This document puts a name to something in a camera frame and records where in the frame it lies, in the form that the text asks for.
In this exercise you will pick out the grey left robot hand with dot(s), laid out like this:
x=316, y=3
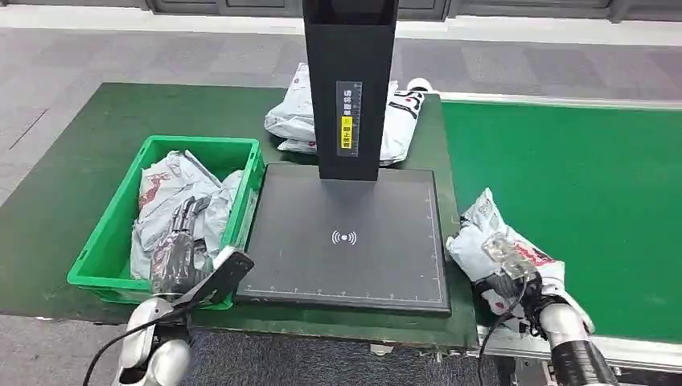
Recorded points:
x=176, y=261

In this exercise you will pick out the grey parcel bag red print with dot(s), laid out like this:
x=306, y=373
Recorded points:
x=226, y=202

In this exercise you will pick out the white parcel red print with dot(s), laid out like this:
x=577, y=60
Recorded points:
x=479, y=224

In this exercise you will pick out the green plastic crate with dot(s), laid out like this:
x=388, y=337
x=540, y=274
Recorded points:
x=106, y=234

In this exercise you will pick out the dark green table mat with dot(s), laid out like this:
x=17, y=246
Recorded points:
x=53, y=213

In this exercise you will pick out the grey parcel bag small logo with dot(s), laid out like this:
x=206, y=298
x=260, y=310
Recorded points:
x=290, y=117

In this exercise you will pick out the column label with yellow sticker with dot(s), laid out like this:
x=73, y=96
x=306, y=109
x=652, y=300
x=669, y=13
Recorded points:
x=349, y=101

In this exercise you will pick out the white parcel bag black print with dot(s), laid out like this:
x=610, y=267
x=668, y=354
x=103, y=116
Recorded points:
x=399, y=133

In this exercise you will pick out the black scanner column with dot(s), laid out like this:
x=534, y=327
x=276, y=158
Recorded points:
x=349, y=48

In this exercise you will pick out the green conveyor belt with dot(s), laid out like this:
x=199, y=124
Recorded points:
x=586, y=186

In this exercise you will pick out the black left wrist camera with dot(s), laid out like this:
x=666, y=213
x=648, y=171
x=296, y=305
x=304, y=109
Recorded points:
x=229, y=269

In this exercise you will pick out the black scanner base plate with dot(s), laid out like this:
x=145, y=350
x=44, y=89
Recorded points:
x=373, y=213

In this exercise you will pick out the white metal bracket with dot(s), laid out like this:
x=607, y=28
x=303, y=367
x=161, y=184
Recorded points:
x=381, y=349

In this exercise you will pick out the aluminium conveyor rail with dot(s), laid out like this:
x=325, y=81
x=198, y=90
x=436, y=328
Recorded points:
x=639, y=354
x=559, y=100

